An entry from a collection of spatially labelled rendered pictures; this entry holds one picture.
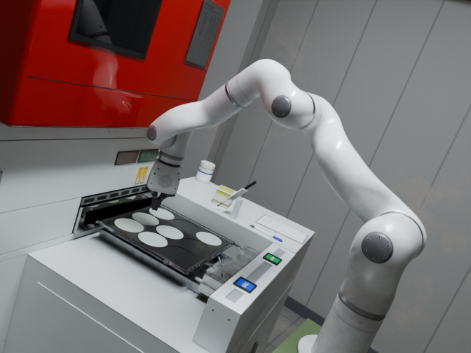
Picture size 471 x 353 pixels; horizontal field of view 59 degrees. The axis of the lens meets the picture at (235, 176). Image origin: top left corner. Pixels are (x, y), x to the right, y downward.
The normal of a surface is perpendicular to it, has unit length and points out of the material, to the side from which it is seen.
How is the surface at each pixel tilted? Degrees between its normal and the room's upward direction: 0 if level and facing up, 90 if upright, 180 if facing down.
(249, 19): 90
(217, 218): 90
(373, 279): 127
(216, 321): 90
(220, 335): 90
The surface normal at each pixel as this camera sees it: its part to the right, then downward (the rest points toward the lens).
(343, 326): -0.62, 0.00
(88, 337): -0.37, 0.10
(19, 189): 0.86, 0.40
